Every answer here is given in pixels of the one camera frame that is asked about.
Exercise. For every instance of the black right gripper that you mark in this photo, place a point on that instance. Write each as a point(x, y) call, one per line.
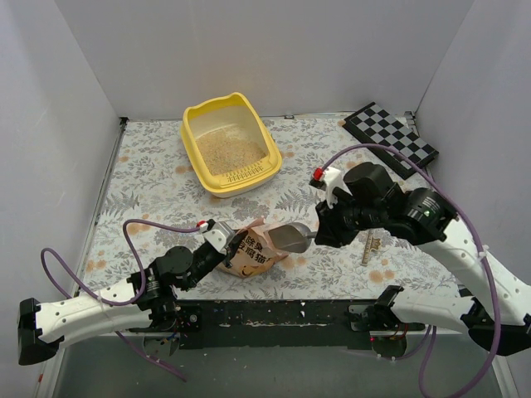
point(328, 231)

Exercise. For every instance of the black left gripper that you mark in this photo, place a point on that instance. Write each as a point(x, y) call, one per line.
point(226, 252)

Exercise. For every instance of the silver metal scoop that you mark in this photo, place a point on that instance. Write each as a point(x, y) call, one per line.
point(293, 237)

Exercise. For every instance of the pink cat litter bag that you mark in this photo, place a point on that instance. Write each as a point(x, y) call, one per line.
point(256, 254)

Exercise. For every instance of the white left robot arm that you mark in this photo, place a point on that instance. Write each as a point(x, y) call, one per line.
point(133, 303)

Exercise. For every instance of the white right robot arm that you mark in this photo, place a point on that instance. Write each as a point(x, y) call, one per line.
point(366, 198)

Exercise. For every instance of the beige litter in box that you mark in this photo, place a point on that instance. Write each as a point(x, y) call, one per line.
point(224, 153)

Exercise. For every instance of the yellow cat litter box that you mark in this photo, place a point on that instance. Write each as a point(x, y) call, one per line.
point(234, 115)

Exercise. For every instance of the wooden ruler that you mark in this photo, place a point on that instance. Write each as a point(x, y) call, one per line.
point(372, 243)

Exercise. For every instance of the floral tablecloth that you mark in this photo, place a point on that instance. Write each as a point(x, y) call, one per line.
point(154, 197)

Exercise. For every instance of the black folding chessboard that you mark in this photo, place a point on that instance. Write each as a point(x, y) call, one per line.
point(373, 124)

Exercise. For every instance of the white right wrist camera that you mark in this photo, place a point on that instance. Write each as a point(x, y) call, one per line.
point(327, 180)

